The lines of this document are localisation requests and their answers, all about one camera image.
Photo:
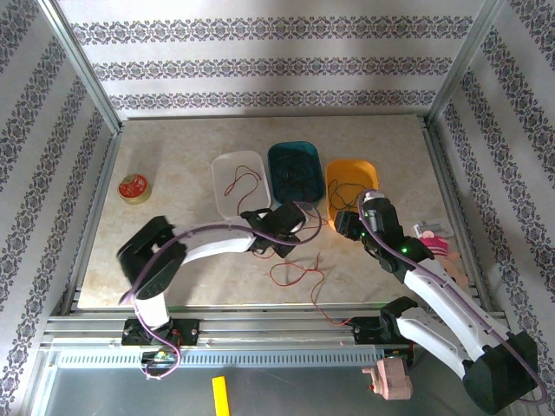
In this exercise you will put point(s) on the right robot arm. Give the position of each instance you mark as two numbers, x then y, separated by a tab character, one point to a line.
446	303

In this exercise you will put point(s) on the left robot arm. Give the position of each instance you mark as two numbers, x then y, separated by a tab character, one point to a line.
217	242

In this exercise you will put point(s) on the orange plastic tray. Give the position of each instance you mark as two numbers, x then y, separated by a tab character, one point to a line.
351	171

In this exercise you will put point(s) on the small grey plastic part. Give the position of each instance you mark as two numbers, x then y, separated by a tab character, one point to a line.
433	226

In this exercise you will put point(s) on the teal plastic tray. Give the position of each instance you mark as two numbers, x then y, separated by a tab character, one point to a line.
277	156

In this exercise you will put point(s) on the white plastic tray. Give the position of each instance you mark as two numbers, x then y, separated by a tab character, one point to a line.
230	173

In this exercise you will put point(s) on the flat pink doll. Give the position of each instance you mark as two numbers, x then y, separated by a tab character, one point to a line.
442	251

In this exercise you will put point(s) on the small circuit board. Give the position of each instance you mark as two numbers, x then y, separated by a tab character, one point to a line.
158	356

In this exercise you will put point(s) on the yellow strip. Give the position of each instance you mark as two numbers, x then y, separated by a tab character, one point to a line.
221	396

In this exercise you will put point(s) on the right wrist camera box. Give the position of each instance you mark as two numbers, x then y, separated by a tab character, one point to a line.
373	195

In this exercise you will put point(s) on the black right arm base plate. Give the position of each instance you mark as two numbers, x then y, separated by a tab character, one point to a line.
366	331

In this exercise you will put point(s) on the aluminium rail frame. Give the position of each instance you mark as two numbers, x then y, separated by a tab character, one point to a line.
277	325

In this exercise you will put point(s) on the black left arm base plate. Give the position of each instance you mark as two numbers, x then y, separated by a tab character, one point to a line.
191	331

